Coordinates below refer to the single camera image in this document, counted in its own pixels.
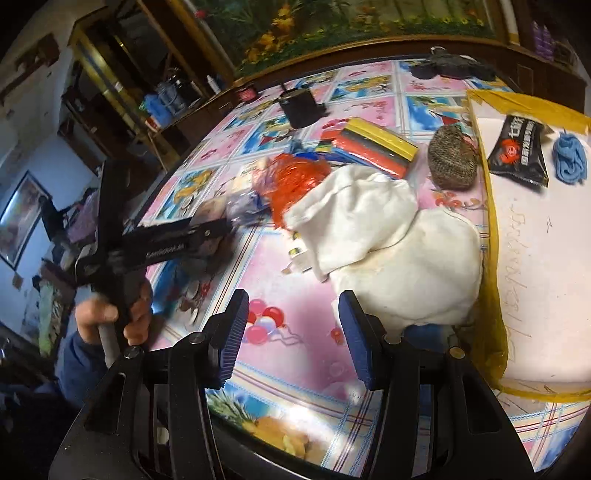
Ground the black cup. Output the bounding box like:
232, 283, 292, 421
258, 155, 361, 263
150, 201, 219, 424
277, 85, 331, 127

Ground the yellow-taped cardboard box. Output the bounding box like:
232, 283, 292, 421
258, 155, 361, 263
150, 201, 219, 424
464, 88, 591, 402

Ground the striped sponge pack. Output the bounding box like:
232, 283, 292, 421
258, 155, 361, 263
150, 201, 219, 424
338, 117, 419, 179

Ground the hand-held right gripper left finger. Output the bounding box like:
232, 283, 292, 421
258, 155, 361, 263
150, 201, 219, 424
48, 288, 250, 480

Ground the wall poster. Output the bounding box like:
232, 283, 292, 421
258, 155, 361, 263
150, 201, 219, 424
0, 171, 49, 271

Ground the dark kettle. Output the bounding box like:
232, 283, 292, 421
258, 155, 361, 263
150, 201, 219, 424
158, 69, 186, 116

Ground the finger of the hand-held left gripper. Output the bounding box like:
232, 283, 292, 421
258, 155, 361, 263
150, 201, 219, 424
182, 216, 232, 252

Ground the artificial flower display case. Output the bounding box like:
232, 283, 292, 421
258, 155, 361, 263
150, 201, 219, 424
194, 0, 499, 75

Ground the person's left hand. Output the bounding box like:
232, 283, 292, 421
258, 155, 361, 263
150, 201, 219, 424
74, 279, 154, 347

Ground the person's left forearm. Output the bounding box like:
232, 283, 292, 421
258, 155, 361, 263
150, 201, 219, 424
58, 331, 112, 409

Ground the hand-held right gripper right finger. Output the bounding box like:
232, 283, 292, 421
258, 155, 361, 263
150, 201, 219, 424
337, 290, 541, 480

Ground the blue terry cloth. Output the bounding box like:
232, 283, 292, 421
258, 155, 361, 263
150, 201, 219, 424
553, 130, 589, 185

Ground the large white cloth bag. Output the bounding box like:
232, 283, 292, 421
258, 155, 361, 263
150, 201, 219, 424
331, 209, 484, 326

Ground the brown knitted pouch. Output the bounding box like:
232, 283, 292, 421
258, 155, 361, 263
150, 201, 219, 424
427, 124, 481, 190

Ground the gold-trimmed wooden cabinet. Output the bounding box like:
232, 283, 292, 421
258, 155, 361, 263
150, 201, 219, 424
69, 0, 241, 171

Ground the pack of coloured felt sheets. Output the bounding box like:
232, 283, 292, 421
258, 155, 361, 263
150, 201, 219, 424
318, 128, 352, 163

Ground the red plastic bag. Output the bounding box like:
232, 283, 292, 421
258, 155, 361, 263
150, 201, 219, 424
267, 154, 334, 230

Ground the green floral tissue pack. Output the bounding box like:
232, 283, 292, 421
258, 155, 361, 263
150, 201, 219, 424
284, 231, 320, 278

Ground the black snack packet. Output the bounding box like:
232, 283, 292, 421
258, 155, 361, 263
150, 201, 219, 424
487, 115, 555, 188

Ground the black cross-shaped holder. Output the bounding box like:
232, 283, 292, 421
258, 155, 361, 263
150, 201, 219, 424
411, 46, 497, 81

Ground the blue water jug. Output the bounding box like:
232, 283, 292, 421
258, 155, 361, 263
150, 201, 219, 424
141, 93, 168, 128

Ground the small white cloth pouch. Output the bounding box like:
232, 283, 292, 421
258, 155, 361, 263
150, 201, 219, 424
283, 165, 419, 283

